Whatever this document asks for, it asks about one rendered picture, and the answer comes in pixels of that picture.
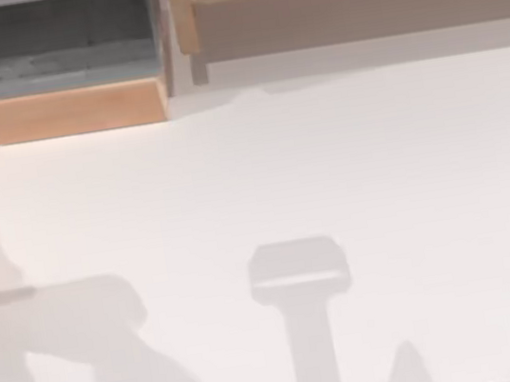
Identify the pale wooden drawer front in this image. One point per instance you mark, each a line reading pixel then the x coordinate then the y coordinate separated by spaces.
pixel 72 111

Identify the wooden open shelf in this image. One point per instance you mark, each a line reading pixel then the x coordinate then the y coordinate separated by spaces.
pixel 352 3

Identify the pulled-out drawer grey inside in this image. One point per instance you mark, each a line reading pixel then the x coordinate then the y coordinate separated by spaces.
pixel 55 43

